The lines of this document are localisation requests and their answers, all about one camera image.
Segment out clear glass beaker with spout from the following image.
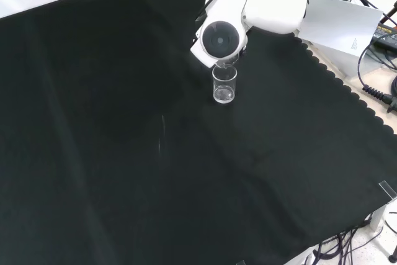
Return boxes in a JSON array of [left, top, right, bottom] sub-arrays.
[[213, 55, 242, 72]]

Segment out black cable with ribbed plug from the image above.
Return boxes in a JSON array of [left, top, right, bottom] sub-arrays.
[[356, 32, 397, 114]]

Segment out black power adapter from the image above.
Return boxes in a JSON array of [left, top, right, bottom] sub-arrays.
[[371, 22, 397, 52]]

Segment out clear glass graduated beaker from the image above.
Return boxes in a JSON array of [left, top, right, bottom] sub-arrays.
[[212, 65, 238, 105]]

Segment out black floor cable bundle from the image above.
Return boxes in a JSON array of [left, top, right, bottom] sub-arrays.
[[310, 213, 387, 265]]

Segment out black tripod leg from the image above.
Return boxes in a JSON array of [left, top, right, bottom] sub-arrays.
[[380, 1, 397, 26]]

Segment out white stand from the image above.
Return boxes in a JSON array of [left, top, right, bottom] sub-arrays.
[[368, 199, 397, 258]]

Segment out black bench cloth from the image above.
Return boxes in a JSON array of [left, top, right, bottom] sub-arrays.
[[0, 0, 397, 265]]

